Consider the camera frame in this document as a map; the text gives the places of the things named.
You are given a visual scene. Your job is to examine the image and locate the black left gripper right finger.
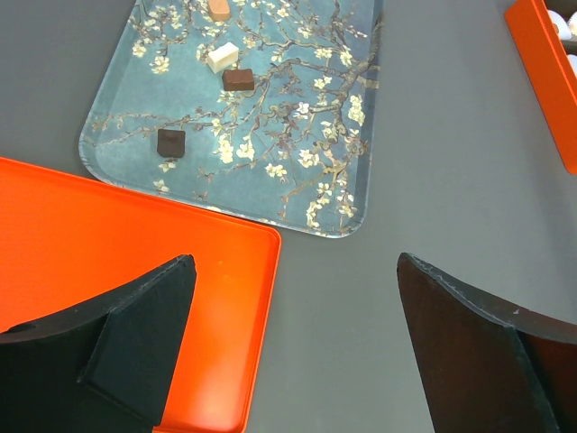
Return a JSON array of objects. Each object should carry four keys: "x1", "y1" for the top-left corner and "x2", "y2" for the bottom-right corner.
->
[{"x1": 397, "y1": 253, "x2": 576, "y2": 432}]

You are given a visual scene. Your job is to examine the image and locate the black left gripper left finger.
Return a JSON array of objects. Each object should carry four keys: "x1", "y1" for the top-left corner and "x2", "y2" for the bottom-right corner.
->
[{"x1": 1, "y1": 254, "x2": 197, "y2": 432}]

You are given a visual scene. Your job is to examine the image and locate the dark square chocolate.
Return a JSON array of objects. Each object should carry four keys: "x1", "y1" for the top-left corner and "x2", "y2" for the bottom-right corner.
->
[{"x1": 157, "y1": 129, "x2": 186, "y2": 159}]

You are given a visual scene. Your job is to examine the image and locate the orange chocolate box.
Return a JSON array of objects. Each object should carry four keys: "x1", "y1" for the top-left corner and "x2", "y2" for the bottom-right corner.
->
[{"x1": 504, "y1": 0, "x2": 576, "y2": 174}]

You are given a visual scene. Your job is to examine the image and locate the brown block chocolate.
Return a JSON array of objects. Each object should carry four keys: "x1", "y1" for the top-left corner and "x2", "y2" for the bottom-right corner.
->
[{"x1": 222, "y1": 69, "x2": 255, "y2": 92}]

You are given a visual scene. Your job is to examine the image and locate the white block chocolate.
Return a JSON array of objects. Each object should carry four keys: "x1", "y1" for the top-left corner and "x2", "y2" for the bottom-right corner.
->
[{"x1": 206, "y1": 42, "x2": 239, "y2": 74}]

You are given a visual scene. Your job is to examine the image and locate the orange caramel chocolate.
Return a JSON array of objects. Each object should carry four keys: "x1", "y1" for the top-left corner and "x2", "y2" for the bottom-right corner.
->
[{"x1": 207, "y1": 0, "x2": 231, "y2": 22}]

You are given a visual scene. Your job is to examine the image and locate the orange box lid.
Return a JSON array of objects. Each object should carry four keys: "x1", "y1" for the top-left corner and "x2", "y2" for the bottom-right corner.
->
[{"x1": 1, "y1": 159, "x2": 281, "y2": 432}]

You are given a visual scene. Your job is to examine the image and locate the blue floral serving tray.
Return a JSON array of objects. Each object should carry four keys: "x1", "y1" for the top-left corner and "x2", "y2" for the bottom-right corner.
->
[{"x1": 78, "y1": 1, "x2": 385, "y2": 238}]

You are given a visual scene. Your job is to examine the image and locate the white paper cup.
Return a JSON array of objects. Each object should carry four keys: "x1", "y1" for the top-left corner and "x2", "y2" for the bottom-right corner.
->
[
  {"x1": 567, "y1": 54, "x2": 577, "y2": 75},
  {"x1": 547, "y1": 10, "x2": 572, "y2": 41}
]

